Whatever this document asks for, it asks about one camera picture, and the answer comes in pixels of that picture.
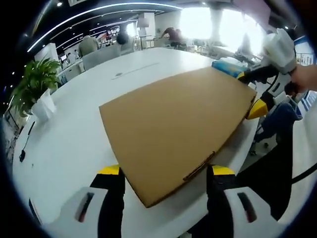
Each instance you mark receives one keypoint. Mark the white office chair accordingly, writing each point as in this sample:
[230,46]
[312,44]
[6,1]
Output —
[101,58]

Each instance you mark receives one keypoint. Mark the blue office chair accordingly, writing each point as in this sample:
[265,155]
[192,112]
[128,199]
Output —
[280,119]

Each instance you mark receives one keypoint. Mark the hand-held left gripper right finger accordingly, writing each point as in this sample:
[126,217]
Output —
[235,213]

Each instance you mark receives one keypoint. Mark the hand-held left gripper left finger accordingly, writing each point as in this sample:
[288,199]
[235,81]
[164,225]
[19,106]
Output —
[81,213]

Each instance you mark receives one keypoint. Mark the person's right hand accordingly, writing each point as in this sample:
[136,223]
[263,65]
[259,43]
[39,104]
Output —
[305,78]

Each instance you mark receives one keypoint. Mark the blue white display board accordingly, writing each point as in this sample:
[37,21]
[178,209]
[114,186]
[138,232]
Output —
[309,57]

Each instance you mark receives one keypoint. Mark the green plant in white pot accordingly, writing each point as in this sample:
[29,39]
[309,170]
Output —
[37,74]

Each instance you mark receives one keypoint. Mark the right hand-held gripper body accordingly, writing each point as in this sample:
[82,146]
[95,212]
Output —
[280,52]

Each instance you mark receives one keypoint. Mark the blue soft tissue pack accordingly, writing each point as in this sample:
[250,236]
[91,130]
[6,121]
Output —
[227,68]

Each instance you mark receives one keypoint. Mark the black flat phone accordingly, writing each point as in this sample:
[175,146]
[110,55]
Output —
[33,208]

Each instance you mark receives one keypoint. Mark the person's black garment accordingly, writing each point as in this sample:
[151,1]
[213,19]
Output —
[267,173]

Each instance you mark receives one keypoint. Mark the brown cardboard shoe box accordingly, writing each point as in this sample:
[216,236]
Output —
[173,124]

